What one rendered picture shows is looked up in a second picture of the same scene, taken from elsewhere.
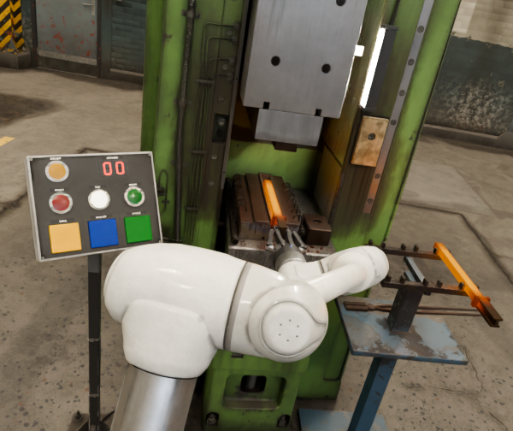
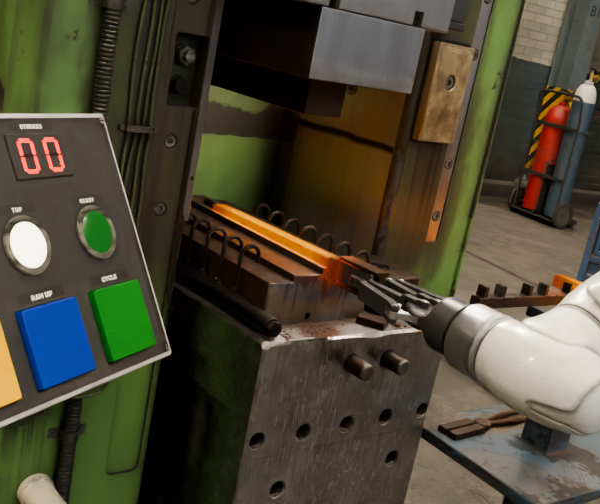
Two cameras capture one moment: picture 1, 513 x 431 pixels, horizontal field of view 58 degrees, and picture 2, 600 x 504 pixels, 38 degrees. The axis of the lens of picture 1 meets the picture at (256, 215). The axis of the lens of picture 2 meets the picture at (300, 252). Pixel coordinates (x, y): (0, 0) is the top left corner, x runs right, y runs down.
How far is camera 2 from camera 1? 0.80 m
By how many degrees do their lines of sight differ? 32
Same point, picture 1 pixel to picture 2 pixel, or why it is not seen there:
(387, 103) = (469, 18)
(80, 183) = not seen: outside the picture
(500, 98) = not seen: hidden behind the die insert
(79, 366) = not seen: outside the picture
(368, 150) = (445, 110)
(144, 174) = (101, 171)
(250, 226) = (285, 290)
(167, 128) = (69, 71)
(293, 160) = (233, 164)
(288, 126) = (369, 48)
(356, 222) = (414, 264)
